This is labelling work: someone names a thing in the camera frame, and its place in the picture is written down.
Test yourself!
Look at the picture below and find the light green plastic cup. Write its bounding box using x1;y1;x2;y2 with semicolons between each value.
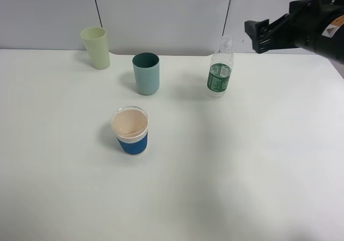
80;27;110;70

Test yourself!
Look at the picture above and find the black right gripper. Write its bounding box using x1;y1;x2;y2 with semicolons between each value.
244;0;343;64

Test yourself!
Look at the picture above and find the teal plastic cup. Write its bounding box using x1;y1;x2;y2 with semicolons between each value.
132;53;160;96

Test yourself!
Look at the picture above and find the blue sleeved glass cup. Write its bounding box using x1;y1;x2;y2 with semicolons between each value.
110;106;149;156

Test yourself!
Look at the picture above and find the clear bottle green label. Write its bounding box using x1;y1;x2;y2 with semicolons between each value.
207;35;234;98

